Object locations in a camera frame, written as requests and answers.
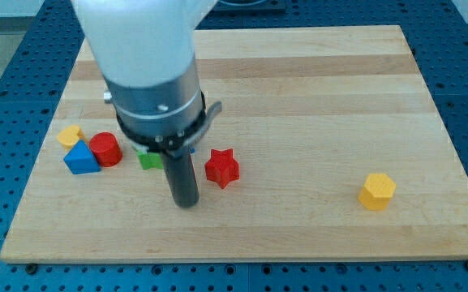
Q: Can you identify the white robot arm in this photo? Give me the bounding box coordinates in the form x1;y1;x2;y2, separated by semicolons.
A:
72;0;222;208

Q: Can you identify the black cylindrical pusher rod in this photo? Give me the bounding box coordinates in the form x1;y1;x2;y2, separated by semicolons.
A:
161;148;200;208

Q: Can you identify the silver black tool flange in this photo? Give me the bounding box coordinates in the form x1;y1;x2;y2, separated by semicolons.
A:
106;61;222;157

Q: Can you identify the red cylinder block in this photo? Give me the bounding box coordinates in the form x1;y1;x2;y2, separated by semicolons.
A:
89;132;122;167

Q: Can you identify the wooden board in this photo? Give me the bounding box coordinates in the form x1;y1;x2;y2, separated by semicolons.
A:
0;25;468;264

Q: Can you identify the yellow hexagon block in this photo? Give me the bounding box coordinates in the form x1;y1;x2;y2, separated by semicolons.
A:
358;173;397;211

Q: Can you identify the blue triangle block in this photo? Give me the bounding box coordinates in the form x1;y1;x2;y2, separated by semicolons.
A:
63;140;101;174

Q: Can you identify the yellow heart block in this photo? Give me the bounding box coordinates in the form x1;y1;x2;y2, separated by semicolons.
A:
56;124;86;152

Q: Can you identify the green block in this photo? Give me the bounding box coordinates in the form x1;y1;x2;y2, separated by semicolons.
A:
136;150;163;170

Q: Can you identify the red star block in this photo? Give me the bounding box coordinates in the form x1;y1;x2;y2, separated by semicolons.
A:
204;148;240;189

